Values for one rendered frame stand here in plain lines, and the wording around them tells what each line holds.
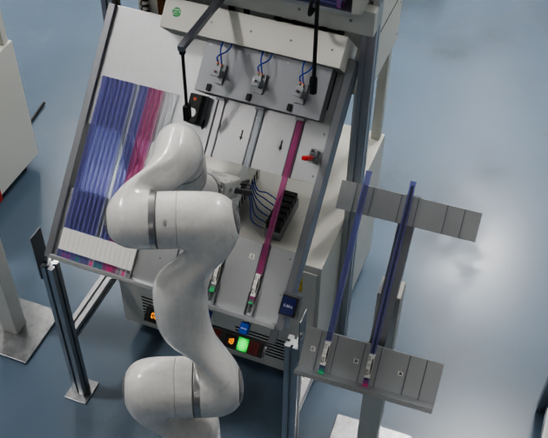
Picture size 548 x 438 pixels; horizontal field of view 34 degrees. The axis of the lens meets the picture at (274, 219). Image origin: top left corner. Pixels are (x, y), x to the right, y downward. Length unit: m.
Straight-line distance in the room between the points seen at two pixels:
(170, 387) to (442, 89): 2.82
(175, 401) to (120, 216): 0.41
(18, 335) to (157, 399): 1.60
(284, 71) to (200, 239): 0.85
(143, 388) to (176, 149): 0.47
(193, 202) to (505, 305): 2.05
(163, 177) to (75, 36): 3.12
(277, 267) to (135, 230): 0.85
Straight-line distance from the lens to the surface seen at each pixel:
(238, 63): 2.30
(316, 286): 2.63
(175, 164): 1.57
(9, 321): 3.25
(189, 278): 1.56
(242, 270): 2.32
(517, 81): 4.42
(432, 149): 3.94
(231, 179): 2.11
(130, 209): 1.51
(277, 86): 2.26
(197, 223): 1.50
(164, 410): 1.75
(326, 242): 2.64
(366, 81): 2.34
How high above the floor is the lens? 2.55
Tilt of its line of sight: 46 degrees down
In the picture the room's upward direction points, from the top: 1 degrees clockwise
